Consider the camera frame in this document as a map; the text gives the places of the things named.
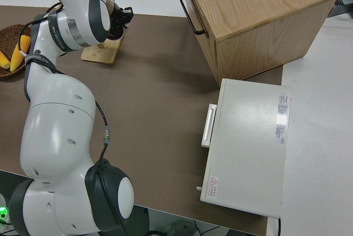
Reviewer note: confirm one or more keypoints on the white toaster oven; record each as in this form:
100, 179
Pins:
248, 142

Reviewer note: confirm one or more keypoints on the bamboo mug tree stand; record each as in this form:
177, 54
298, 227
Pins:
102, 55

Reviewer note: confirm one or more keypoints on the brown table mat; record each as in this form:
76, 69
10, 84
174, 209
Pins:
151, 109

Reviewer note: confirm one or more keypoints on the brown wicker basket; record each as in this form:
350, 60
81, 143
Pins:
8, 33

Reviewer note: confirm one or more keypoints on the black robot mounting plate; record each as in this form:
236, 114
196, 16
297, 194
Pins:
142, 222

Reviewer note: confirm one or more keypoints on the light wooden cabinet box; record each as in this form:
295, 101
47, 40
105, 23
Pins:
262, 12

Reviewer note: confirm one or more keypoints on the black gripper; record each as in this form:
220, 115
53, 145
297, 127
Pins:
122, 15

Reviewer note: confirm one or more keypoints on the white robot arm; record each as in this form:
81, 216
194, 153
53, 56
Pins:
55, 125

